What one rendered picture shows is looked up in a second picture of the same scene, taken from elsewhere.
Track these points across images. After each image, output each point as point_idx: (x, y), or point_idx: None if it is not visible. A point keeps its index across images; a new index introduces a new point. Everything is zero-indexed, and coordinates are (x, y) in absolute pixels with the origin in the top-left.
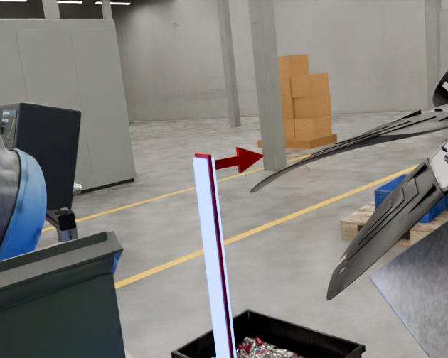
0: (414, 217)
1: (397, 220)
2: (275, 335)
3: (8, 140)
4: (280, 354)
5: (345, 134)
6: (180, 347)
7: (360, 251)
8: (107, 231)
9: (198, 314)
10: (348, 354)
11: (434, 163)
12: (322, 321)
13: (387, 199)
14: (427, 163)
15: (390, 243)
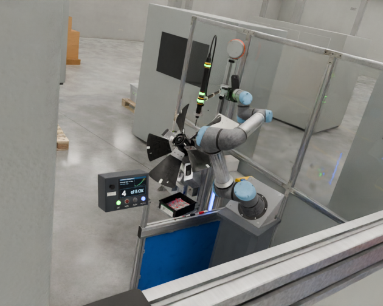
0: (179, 166)
1: (174, 168)
2: (165, 201)
3: (138, 186)
4: (172, 202)
5: None
6: (174, 209)
7: (169, 176)
8: (250, 176)
9: None
10: (182, 193)
11: (173, 155)
12: None
13: (163, 164)
14: (172, 155)
15: (177, 172)
